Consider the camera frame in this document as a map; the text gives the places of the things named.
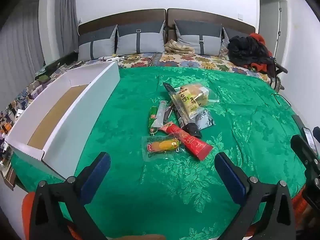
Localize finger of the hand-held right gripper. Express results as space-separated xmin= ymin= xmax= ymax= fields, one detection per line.
xmin=291 ymin=134 xmax=320 ymax=179

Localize thin black eyeglasses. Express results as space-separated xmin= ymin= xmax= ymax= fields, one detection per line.
xmin=271 ymin=94 xmax=292 ymax=108

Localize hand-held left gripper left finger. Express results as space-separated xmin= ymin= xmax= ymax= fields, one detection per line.
xmin=31 ymin=152 xmax=112 ymax=240

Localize small black snack packet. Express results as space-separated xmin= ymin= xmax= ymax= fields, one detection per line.
xmin=182 ymin=122 xmax=202 ymax=138

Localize dark chair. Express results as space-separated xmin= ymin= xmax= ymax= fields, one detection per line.
xmin=271 ymin=57 xmax=288 ymax=90

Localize black smartphone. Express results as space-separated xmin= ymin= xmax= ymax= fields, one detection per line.
xmin=302 ymin=127 xmax=316 ymax=153

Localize clear plastic bag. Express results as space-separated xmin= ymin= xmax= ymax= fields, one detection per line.
xmin=219 ymin=47 xmax=231 ymax=61

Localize red snack packet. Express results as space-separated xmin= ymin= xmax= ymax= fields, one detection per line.
xmin=159 ymin=121 xmax=213 ymax=161

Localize white door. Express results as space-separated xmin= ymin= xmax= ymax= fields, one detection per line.
xmin=257 ymin=0 xmax=290 ymax=63

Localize grey two-tone pillow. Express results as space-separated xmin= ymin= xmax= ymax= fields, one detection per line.
xmin=78 ymin=25 xmax=118 ymax=61
xmin=116 ymin=20 xmax=166 ymax=55
xmin=221 ymin=27 xmax=250 ymax=55
xmin=174 ymin=19 xmax=223 ymax=55

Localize red fleece garment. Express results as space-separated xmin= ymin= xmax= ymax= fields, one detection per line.
xmin=247 ymin=32 xmax=275 ymax=77

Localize clear cake packet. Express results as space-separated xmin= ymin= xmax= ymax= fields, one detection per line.
xmin=180 ymin=82 xmax=220 ymax=106

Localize green sausage stick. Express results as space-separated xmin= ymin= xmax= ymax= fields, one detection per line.
xmin=149 ymin=106 xmax=158 ymax=136

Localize yellow printed bread packet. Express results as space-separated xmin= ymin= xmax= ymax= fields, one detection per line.
xmin=175 ymin=86 xmax=200 ymax=119

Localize long dark snack packet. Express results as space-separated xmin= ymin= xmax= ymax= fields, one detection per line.
xmin=162 ymin=82 xmax=190 ymax=128

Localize white pink stick packet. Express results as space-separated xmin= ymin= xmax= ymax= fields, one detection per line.
xmin=153 ymin=100 xmax=167 ymax=128

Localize black jacket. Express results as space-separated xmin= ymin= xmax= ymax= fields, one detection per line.
xmin=227 ymin=35 xmax=275 ymax=68

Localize grey curtain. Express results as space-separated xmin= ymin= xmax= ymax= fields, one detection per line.
xmin=0 ymin=0 xmax=78 ymax=110

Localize dark green cloth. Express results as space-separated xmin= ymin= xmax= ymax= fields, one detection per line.
xmin=35 ymin=62 xmax=61 ymax=81

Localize white cardboard box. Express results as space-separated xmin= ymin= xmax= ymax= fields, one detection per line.
xmin=5 ymin=60 xmax=120 ymax=180

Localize black flat device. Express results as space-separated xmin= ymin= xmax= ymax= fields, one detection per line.
xmin=291 ymin=115 xmax=304 ymax=128

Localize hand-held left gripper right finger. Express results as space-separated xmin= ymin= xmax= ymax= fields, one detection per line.
xmin=214 ymin=152 xmax=297 ymax=240

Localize brown cardboard piece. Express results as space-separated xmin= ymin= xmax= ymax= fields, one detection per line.
xmin=1 ymin=167 xmax=17 ymax=192

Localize clear corn sausage packet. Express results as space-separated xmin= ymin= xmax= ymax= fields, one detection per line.
xmin=141 ymin=135 xmax=185 ymax=158

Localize beige folded cloth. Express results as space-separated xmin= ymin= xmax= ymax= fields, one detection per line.
xmin=164 ymin=39 xmax=195 ymax=55

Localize silver snack packet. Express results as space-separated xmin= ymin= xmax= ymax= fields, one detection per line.
xmin=189 ymin=109 xmax=215 ymax=130

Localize green patterned blanket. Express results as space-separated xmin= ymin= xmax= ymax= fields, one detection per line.
xmin=11 ymin=66 xmax=309 ymax=240

